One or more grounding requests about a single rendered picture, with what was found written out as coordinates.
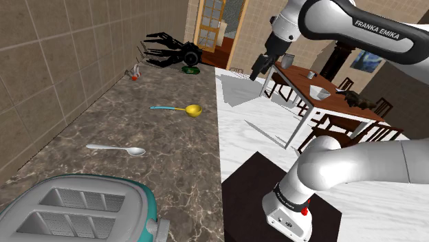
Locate dark wooden chair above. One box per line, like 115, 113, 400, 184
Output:
373, 97, 395, 119
297, 113, 405, 155
338, 76, 355, 91
269, 71, 296, 102

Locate brown dining table white legs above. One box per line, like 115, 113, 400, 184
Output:
259, 53, 386, 151

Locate dark wooden pillar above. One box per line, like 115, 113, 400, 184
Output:
319, 40, 357, 80

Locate wooden glass panel door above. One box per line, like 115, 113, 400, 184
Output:
194, 0, 226, 54

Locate black clawed object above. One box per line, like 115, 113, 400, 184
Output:
142, 32, 204, 68

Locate small red and white tool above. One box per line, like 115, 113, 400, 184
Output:
124, 63, 142, 82

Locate dark robot stand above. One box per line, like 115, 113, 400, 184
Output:
221, 151, 343, 242

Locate silver spoon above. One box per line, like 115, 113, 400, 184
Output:
86, 144, 147, 157

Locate teal and grey toaster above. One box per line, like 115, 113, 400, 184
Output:
0, 173, 171, 242

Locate blue wall picture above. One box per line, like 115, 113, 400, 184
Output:
349, 49, 385, 74

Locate yellow ladle with blue handle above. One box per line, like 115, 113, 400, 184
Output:
149, 104, 204, 118

